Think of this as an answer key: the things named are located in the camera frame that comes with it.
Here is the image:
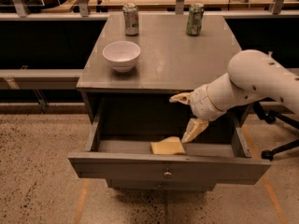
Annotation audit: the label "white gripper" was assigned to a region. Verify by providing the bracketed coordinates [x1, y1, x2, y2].
[169, 85, 225, 143]

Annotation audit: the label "yellow sponge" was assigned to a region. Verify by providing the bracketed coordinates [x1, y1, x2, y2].
[150, 136, 186, 155]

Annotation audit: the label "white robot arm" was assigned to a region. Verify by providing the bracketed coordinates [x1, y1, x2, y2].
[170, 49, 299, 143]

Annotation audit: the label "open grey top drawer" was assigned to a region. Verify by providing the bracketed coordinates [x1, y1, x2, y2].
[68, 101, 270, 185]

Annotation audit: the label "grey wooden drawer cabinet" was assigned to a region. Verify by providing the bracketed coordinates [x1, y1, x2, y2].
[76, 13, 265, 192]

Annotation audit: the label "round metal drawer knob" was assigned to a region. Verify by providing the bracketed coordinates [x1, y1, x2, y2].
[164, 170, 172, 178]

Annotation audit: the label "lower grey drawer front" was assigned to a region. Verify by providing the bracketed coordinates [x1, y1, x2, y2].
[107, 179, 216, 191]

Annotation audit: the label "black chair base legs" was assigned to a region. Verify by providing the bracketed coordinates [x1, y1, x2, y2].
[252, 100, 299, 161]

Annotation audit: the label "white ceramic bowl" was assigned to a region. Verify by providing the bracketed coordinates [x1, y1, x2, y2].
[102, 41, 141, 73]

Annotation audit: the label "green soda can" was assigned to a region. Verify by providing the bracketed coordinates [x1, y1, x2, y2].
[186, 3, 205, 35]

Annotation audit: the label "silver soda can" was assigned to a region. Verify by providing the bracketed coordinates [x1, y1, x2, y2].
[122, 3, 139, 35]

